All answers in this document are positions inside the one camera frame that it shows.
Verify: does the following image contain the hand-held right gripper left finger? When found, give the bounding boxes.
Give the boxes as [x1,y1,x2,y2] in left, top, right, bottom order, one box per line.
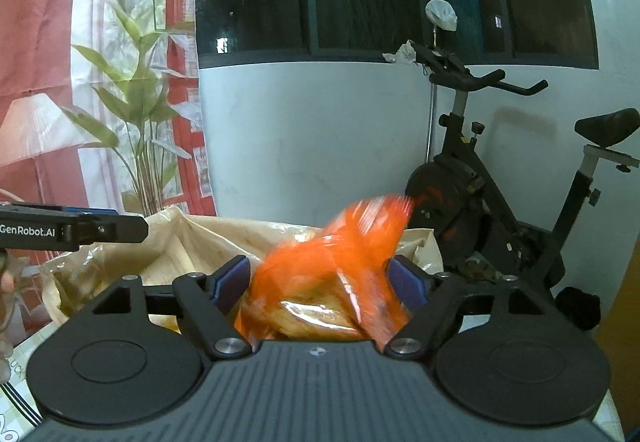
[65,254,253,364]

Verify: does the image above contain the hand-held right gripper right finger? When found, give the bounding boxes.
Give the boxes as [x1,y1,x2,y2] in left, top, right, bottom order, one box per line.
[382,254,576,365]

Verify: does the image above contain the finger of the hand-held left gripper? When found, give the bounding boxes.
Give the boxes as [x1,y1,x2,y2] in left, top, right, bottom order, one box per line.
[79,215,150,246]
[62,205,119,218]

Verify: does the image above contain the cardboard box with plastic liner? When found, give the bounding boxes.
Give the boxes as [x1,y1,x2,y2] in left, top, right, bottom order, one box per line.
[42,206,445,338]

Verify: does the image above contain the orange snack packet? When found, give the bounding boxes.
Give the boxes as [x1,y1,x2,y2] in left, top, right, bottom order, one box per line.
[234,193,417,354]

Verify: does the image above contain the person's left hand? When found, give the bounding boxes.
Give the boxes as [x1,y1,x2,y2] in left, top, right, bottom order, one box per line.
[0,252,16,295]

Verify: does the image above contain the brown sandal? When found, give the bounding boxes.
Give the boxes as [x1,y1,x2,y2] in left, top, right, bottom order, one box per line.
[457,256,503,282]

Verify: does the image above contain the black exercise bike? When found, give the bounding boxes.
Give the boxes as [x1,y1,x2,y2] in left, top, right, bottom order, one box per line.
[404,43,640,329]

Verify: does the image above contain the metal pole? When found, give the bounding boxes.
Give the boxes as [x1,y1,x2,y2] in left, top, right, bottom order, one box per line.
[425,28,440,164]

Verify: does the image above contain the black bag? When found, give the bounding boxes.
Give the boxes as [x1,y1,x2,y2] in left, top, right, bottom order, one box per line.
[554,286,602,332]

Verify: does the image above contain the crumpled white tissue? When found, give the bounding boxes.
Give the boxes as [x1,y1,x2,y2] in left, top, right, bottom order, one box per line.
[382,40,419,66]

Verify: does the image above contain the wooden door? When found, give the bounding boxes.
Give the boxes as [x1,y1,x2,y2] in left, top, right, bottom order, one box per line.
[592,272,640,438]

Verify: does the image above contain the white plastic bag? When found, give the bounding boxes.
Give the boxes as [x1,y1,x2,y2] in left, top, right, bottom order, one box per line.
[425,0,459,34]

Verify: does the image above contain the printed wall cloth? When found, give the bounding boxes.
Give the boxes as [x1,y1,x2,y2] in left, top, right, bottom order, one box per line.
[0,0,219,353]

